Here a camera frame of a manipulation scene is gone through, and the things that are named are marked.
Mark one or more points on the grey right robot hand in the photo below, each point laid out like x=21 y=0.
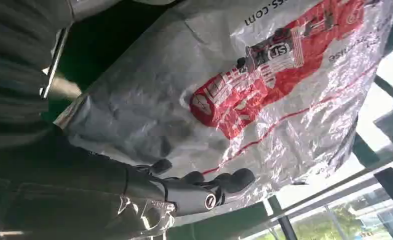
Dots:
x=84 y=192

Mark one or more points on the green crate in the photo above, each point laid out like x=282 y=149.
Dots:
x=223 y=223

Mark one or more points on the right arm ribbed grey sleeve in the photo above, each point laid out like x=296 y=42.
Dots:
x=14 y=66

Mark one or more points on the silver metal bracket strip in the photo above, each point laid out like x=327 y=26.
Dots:
x=54 y=63

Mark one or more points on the grey metal window rail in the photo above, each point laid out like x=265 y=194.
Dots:
x=342 y=188

